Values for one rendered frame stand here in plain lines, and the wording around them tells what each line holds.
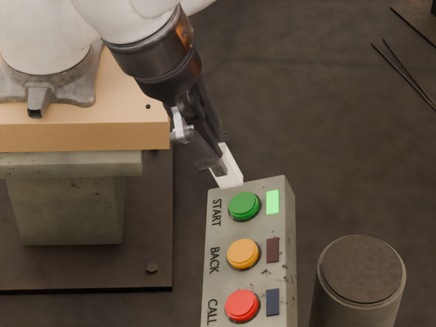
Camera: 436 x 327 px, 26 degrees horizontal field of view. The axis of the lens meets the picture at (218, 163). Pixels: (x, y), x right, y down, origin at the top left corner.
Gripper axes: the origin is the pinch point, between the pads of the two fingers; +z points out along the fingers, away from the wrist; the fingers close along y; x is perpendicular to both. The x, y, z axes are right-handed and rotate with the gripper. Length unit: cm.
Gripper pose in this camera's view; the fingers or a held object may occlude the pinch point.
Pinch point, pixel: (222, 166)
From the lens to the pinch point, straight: 116.8
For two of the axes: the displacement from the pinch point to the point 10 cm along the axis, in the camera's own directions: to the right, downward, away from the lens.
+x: -9.4, 1.9, 2.9
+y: 0.4, -7.7, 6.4
